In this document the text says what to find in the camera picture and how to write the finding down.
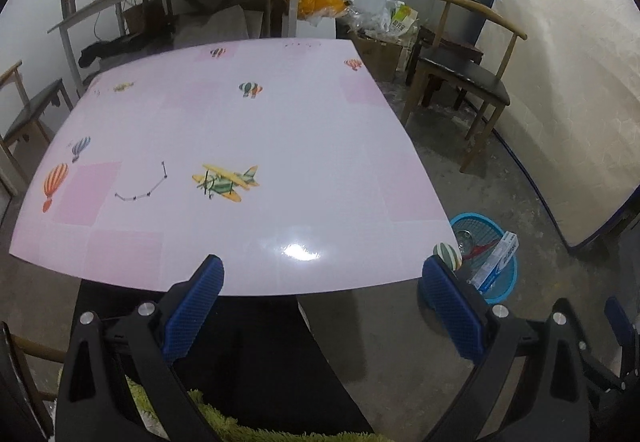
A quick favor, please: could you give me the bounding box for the dark cloth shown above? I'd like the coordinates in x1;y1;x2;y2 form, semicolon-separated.
75;279;376;435

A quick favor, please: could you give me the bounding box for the black cloth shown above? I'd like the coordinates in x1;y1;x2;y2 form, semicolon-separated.
79;34;176;68

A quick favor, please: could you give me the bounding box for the small brown cardboard box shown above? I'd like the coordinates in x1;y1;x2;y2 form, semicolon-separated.
122;2;173;35

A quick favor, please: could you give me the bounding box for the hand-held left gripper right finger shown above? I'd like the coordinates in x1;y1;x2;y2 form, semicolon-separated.
421;254;596;442

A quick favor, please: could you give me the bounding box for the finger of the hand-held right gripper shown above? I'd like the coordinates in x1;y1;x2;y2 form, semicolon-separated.
575;296;640;395

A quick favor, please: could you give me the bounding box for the dark wooden chair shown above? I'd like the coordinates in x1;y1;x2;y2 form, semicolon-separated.
0;319;68;442

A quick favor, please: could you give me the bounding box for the large cardboard box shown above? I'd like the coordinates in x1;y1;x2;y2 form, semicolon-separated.
350;32;406;83

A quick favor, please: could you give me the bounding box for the white cabinet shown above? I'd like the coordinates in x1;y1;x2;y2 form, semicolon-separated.
295;14;341;40

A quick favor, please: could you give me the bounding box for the blue and white toothpaste box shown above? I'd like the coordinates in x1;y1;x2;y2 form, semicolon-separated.
467;231;518;290

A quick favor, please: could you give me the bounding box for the wooden chair with black seat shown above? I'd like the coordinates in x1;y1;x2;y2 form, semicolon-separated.
0;59;75;188
402;0;528;173

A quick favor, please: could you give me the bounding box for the blue mesh wastebasket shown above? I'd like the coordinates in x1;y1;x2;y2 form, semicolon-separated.
448;212;520;300

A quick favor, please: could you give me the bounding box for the beige sack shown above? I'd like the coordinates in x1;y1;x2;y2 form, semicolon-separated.
175;4;266;45

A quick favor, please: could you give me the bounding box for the dark wooden stool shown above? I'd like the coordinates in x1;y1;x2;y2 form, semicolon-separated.
405;24;485;88

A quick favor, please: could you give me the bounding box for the green fluffy cloth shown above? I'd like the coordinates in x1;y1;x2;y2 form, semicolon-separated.
57;364;396;442

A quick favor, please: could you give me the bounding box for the white mattress with blue edging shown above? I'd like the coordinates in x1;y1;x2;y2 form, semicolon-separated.
475;0;640;250

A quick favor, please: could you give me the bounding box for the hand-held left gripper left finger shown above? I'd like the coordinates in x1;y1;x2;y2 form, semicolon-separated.
54;254;226;442

